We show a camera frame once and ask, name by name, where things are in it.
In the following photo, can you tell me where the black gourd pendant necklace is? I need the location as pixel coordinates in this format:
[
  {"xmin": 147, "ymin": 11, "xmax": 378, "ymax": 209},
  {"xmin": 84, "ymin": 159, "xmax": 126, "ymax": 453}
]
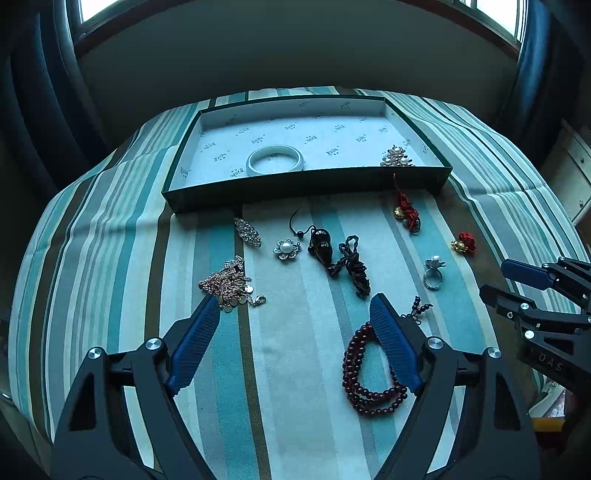
[{"xmin": 290, "ymin": 208, "xmax": 372, "ymax": 297}]

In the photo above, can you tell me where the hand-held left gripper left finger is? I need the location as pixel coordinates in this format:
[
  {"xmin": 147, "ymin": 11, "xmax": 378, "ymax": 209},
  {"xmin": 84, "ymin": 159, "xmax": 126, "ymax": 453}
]
[{"xmin": 50, "ymin": 293, "xmax": 221, "ymax": 480}]

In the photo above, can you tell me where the dark blue curtain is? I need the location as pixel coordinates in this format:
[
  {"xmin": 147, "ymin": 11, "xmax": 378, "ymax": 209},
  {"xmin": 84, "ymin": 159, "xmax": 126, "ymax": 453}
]
[
  {"xmin": 496, "ymin": 0, "xmax": 591, "ymax": 134},
  {"xmin": 0, "ymin": 0, "xmax": 112, "ymax": 195}
]

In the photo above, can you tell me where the window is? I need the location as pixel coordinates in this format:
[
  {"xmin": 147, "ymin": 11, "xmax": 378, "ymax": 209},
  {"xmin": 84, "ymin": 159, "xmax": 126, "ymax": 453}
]
[{"xmin": 69, "ymin": 0, "xmax": 532, "ymax": 61}]

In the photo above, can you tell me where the silver pearl ring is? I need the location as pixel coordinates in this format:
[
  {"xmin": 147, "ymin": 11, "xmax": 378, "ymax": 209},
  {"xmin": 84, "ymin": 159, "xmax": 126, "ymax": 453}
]
[{"xmin": 423, "ymin": 256, "xmax": 446, "ymax": 291}]

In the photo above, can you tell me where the yellow object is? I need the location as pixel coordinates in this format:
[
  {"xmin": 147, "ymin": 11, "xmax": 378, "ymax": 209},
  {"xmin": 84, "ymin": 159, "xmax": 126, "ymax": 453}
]
[{"xmin": 531, "ymin": 415, "xmax": 573, "ymax": 433}]

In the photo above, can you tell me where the short red knot charm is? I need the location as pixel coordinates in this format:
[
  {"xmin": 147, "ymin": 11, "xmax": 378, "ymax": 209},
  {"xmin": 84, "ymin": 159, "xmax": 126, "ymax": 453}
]
[{"xmin": 451, "ymin": 232, "xmax": 477, "ymax": 256}]

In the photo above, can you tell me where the white bangle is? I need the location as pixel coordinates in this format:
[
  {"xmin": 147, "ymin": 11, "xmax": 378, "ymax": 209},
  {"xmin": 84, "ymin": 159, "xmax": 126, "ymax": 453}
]
[{"xmin": 246, "ymin": 144, "xmax": 306, "ymax": 177}]

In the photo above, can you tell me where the pearl flower brooch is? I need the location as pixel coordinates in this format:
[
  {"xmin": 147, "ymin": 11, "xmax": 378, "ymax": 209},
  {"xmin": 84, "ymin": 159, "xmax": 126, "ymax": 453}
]
[{"xmin": 272, "ymin": 238, "xmax": 302, "ymax": 262}]

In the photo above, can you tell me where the dark red bead bracelet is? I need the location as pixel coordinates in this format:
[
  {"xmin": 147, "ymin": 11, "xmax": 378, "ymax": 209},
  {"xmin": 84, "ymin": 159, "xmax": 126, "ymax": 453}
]
[{"xmin": 342, "ymin": 295, "xmax": 434, "ymax": 415}]

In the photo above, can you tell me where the oval rhinestone brooch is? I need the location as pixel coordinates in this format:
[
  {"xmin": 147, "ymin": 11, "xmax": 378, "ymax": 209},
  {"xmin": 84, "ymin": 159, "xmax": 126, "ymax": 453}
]
[{"xmin": 233, "ymin": 217, "xmax": 262, "ymax": 248}]

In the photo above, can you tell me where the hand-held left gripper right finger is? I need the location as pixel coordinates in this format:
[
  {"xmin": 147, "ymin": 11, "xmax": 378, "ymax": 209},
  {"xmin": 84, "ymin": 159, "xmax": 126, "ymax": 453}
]
[{"xmin": 369, "ymin": 293, "xmax": 541, "ymax": 480}]

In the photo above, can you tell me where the striped bedsheet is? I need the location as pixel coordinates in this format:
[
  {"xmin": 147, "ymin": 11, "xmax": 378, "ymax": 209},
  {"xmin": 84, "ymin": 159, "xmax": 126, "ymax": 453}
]
[{"xmin": 8, "ymin": 85, "xmax": 583, "ymax": 480}]

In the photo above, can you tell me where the green printed-lining box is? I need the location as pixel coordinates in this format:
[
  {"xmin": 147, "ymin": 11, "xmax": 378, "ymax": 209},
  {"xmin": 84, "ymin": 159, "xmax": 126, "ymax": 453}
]
[{"xmin": 161, "ymin": 95, "xmax": 453, "ymax": 215}]

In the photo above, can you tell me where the gold disc chain bracelet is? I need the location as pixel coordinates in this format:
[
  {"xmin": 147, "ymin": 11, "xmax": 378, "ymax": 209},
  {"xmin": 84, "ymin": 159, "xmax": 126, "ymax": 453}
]
[{"xmin": 198, "ymin": 255, "xmax": 267, "ymax": 313}]

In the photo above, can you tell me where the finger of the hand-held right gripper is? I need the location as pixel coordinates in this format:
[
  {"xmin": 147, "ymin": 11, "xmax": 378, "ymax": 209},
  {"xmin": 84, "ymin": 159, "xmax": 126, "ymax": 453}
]
[
  {"xmin": 501, "ymin": 257, "xmax": 591, "ymax": 305},
  {"xmin": 479, "ymin": 285, "xmax": 591, "ymax": 340}
]

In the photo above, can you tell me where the pearl cluster brooch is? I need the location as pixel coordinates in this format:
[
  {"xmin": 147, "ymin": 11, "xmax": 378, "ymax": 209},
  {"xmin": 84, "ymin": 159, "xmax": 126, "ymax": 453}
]
[{"xmin": 380, "ymin": 144, "xmax": 415, "ymax": 168}]

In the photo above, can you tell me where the white drawer cabinet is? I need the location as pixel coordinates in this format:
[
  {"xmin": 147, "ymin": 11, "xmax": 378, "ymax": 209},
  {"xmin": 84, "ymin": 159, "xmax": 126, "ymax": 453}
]
[{"xmin": 538, "ymin": 117, "xmax": 591, "ymax": 227}]

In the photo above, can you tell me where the long red knot charm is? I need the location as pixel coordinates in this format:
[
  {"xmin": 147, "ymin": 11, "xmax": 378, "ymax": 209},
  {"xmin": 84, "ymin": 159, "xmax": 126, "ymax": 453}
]
[{"xmin": 392, "ymin": 173, "xmax": 422, "ymax": 235}]

